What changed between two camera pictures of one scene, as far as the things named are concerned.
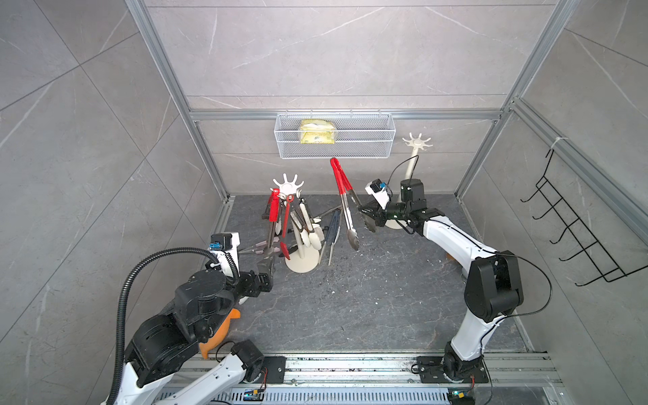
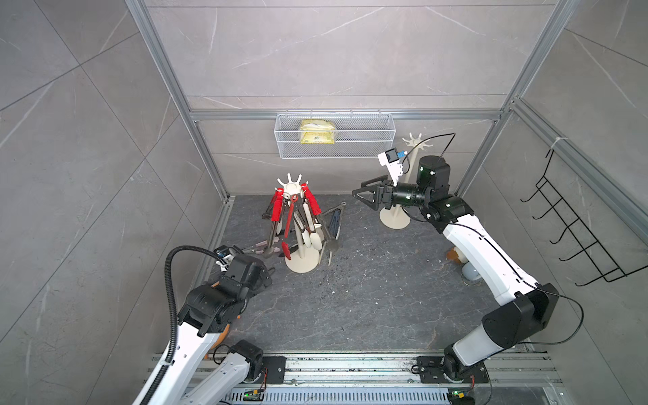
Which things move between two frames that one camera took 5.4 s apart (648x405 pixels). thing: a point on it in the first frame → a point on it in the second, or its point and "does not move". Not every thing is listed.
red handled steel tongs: [345, 190] → [316, 211]
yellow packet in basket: [317, 132] does not move
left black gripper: [251, 288] does not move
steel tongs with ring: [339, 207] does not move
